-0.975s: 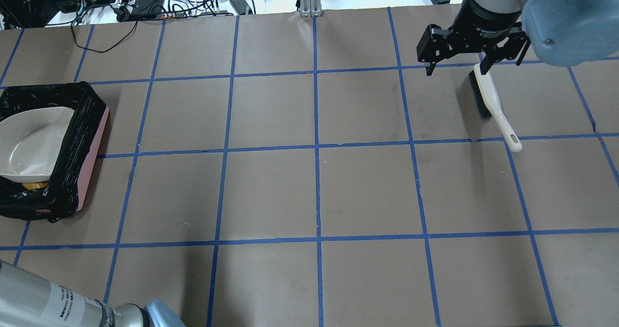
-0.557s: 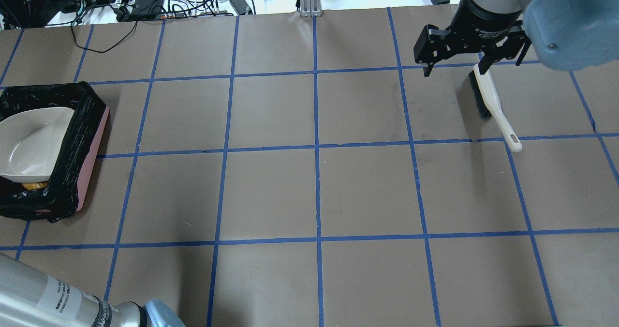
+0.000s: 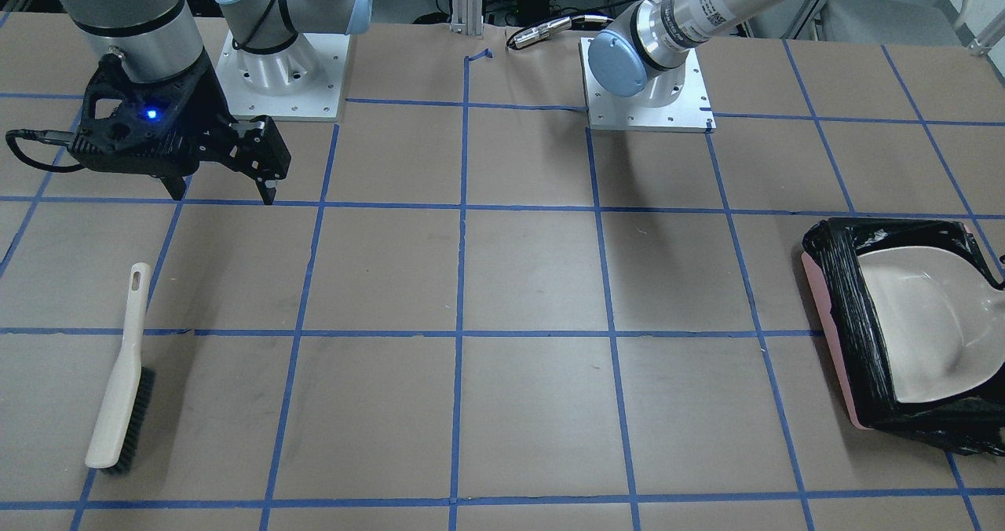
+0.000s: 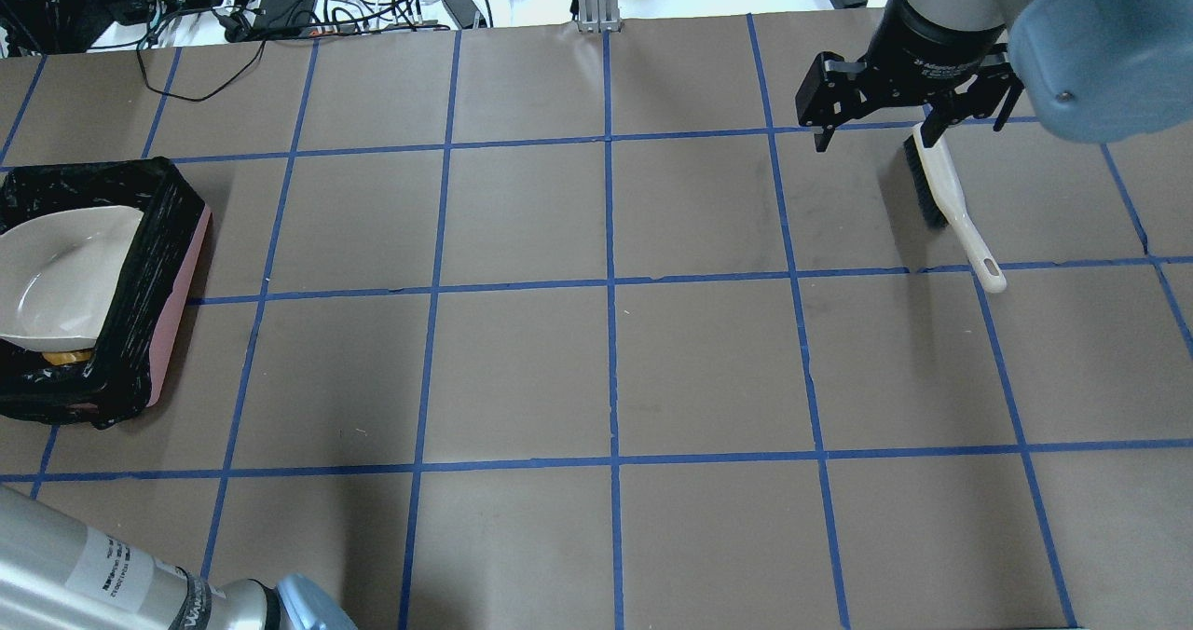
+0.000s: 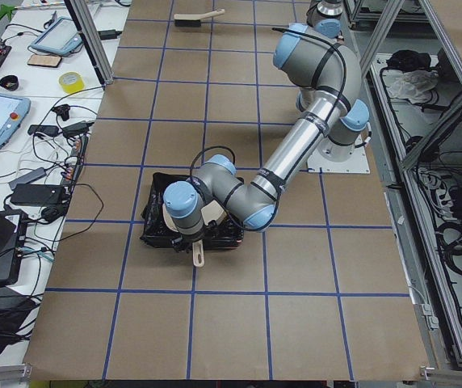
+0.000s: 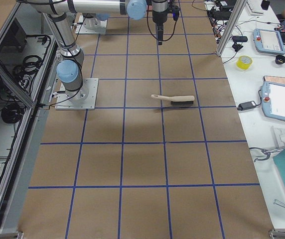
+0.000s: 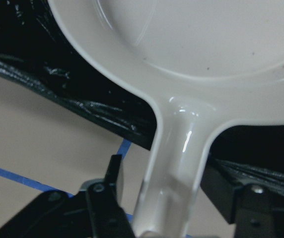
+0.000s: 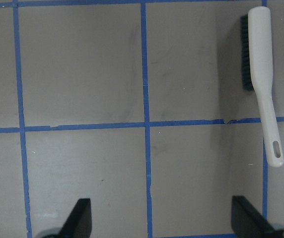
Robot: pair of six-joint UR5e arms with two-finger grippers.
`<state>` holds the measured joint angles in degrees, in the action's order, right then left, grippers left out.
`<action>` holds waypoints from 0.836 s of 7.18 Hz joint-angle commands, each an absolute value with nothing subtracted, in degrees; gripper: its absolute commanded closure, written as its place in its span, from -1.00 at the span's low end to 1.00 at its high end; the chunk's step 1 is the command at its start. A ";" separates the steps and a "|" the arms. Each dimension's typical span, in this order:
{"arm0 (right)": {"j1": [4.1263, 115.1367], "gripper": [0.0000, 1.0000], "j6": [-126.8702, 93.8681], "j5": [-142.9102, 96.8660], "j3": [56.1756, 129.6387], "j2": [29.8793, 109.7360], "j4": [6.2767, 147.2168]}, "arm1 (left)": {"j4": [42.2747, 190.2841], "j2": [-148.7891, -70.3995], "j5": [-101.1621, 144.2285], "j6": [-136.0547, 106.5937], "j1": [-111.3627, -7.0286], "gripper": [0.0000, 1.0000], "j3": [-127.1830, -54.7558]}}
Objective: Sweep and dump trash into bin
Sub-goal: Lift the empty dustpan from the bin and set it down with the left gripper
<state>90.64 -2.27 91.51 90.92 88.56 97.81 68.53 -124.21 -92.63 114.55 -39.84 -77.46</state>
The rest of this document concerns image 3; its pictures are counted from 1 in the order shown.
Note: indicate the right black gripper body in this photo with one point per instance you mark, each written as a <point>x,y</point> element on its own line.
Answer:
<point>200,107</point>

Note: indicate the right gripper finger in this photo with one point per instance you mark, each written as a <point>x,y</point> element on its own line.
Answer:
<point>258,151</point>
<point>176,186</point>

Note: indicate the white hand brush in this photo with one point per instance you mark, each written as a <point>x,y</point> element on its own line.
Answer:
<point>128,393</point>

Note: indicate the white plastic dustpan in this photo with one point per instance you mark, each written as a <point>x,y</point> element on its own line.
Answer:
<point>941,320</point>

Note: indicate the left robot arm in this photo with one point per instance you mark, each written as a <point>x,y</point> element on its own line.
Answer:
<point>655,36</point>

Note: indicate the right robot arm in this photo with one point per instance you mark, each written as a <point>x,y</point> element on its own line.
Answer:
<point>160,39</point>

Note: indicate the bin with black bag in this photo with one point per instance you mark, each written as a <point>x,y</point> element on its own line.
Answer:
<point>969,423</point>

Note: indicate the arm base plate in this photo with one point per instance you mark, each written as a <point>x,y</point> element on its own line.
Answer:
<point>674,101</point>
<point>304,83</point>

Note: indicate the aluminium frame post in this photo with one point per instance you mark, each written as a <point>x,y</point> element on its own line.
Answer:
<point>466,17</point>

